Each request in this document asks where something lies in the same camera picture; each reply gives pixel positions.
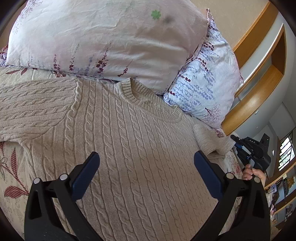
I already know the floral bed quilt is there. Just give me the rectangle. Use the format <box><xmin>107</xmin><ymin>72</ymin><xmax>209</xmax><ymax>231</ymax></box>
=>
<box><xmin>0</xmin><ymin>45</ymin><xmax>246</xmax><ymax>241</ymax></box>

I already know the person's right hand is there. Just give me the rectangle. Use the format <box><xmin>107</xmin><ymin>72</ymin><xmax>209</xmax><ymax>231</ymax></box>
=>
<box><xmin>242</xmin><ymin>164</ymin><xmax>266</xmax><ymax>187</ymax></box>

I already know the wooden bookshelf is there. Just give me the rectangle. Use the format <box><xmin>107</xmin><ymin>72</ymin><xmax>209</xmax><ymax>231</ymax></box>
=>
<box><xmin>265</xmin><ymin>158</ymin><xmax>295</xmax><ymax>230</ymax></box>

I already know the barred window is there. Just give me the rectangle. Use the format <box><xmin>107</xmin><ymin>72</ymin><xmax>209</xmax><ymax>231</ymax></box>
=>
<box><xmin>278</xmin><ymin>131</ymin><xmax>295</xmax><ymax>171</ymax></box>

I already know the pink floral pillow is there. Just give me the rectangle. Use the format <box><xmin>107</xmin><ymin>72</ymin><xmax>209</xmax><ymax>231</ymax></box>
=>
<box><xmin>6</xmin><ymin>1</ymin><xmax>208</xmax><ymax>94</ymax></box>

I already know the beige cable-knit sweater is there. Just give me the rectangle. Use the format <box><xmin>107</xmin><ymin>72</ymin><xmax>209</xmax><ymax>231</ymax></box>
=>
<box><xmin>0</xmin><ymin>77</ymin><xmax>240</xmax><ymax>241</ymax></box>

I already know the blue floral pillow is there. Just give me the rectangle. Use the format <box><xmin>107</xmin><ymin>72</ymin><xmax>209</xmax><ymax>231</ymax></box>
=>
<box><xmin>163</xmin><ymin>9</ymin><xmax>243</xmax><ymax>128</ymax></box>

